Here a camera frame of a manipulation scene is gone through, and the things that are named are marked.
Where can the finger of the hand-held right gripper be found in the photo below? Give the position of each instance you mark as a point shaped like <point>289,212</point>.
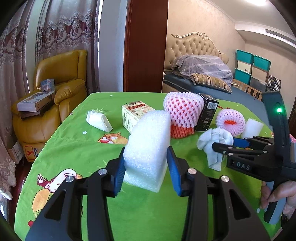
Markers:
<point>222,148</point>
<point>240,142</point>

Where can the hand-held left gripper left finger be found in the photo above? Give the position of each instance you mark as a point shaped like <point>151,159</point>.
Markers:
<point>118,178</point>

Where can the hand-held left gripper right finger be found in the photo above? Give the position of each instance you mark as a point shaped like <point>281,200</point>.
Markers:
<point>174,171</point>

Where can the white cloth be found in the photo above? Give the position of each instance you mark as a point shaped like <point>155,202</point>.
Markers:
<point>208,139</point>

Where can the bin with pink plastic bag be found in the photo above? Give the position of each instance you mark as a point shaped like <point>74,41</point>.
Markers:
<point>292,139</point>

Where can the black cardboard box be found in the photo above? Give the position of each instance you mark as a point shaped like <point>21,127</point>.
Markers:
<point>207,113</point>

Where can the orange foam fruit net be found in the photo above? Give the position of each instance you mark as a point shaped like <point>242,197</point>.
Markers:
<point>181,132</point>

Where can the large pink foam fruit net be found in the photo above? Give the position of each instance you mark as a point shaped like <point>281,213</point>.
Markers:
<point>182,106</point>

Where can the person's right hand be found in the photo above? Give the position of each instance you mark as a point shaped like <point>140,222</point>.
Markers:
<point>290,197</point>

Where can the small pink foam fruit net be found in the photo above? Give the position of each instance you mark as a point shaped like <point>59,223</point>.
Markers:
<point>238,125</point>

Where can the small white foam block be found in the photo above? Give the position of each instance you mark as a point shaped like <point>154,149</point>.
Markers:
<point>253,127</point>

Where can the blue bed mattress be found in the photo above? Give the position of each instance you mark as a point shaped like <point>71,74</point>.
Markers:
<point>242,97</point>

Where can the grey translucent storage bin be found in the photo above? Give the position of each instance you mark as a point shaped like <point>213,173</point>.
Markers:
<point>257,84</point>

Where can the white tissue packet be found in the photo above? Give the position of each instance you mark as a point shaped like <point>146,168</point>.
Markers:
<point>98,120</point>

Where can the beige printed carton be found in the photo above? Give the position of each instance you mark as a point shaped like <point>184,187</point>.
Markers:
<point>131,118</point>

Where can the teal storage bin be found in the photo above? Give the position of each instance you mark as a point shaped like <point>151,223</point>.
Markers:
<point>242,77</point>
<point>262,62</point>
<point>245,56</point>

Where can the striped pillow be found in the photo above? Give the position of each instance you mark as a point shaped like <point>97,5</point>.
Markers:
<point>212,82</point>

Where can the black white checkered bag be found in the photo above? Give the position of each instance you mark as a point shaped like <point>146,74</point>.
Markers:
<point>274,82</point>

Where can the beige storage bin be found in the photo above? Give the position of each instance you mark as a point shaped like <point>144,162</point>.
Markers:
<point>259,73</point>

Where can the white storage bin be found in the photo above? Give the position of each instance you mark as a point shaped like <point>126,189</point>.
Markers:
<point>244,67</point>

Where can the purple grey quilt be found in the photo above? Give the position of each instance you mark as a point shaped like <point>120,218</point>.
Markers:
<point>203,67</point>

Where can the yellow leather armchair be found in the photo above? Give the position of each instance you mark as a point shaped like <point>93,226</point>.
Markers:
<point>67,92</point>

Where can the brown cardboard box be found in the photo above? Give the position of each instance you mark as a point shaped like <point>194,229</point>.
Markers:
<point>16,150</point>

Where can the beige tufted headboard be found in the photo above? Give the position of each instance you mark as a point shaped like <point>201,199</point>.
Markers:
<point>192,46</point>

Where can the dark wooden tray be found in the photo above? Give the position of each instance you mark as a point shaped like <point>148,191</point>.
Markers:
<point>30,114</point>

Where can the flat white printed box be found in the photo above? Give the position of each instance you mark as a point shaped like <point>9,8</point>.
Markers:
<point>34,102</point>

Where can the ceiling air vent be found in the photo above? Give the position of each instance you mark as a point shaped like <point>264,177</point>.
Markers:
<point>277,34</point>

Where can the small blue printed box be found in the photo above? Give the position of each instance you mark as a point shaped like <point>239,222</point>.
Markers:
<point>47,85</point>

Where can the round ceiling lamp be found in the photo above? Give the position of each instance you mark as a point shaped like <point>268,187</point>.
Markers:
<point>254,1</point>

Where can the lace patterned curtain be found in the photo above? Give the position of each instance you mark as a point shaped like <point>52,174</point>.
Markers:
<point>11,69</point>
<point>67,30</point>

